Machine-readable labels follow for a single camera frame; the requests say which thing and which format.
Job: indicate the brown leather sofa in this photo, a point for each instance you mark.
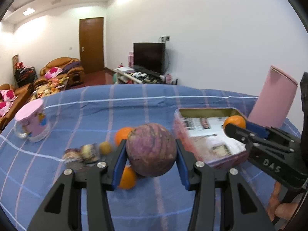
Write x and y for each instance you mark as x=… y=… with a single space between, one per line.
x=12 y=100

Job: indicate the pink floral cushion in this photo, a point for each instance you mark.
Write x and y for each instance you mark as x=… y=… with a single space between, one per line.
x=53 y=72

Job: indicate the brown wooden door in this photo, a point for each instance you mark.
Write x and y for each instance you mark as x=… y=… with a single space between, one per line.
x=91 y=44

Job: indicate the pink cartoon mug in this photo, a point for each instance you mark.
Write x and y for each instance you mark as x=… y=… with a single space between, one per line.
x=31 y=122

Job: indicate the orange tangerine under gripper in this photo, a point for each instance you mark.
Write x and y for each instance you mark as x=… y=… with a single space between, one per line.
x=128 y=179

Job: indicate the pink electric kettle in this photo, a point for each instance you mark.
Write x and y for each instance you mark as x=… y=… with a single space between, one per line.
x=275 y=99

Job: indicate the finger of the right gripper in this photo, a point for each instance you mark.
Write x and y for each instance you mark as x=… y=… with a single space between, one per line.
x=242 y=135
x=258 y=132

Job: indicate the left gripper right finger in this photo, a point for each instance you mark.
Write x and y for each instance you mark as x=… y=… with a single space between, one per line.
x=219 y=193

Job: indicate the orange tangerine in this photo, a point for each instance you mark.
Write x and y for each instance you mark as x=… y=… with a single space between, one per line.
x=128 y=179
x=122 y=134
x=236 y=120

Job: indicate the cluttered coffee table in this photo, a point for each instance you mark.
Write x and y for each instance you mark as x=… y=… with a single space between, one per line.
x=53 y=86

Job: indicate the brown leather armchair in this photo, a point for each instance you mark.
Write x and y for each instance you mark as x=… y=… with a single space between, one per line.
x=71 y=67

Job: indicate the blue plaid tablecloth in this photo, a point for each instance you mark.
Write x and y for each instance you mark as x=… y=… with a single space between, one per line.
x=93 y=115

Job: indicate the pink rectangular tin box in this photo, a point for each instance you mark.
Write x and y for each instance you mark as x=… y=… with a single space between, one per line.
x=201 y=131

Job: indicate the white tv stand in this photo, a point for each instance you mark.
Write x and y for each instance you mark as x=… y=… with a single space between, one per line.
x=127 y=75

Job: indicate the right human hand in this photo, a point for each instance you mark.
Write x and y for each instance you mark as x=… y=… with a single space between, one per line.
x=281 y=206

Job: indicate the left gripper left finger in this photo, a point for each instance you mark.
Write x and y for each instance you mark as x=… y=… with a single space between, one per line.
x=61 y=208

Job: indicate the black storage rack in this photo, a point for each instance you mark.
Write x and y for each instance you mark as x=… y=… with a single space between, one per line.
x=23 y=74

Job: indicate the black flat television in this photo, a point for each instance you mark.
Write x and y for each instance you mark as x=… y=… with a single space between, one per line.
x=149 y=57

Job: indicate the small yellow-green lime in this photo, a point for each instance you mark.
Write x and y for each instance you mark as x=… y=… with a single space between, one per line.
x=105 y=148

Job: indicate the large purple passion fruit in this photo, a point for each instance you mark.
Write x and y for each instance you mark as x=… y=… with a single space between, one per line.
x=151 y=150

